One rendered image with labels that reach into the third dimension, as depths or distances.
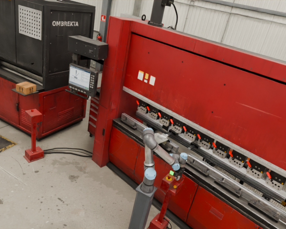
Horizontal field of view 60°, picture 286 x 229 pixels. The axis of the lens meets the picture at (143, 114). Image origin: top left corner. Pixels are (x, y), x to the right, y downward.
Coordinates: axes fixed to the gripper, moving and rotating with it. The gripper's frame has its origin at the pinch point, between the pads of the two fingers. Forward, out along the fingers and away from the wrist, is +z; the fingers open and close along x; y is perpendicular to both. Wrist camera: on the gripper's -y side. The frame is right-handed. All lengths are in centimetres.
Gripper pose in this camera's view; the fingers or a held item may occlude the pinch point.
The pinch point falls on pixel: (176, 179)
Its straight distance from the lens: 288.8
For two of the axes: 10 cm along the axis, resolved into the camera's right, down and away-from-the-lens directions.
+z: -1.4, 8.6, 4.9
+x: -8.1, -3.8, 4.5
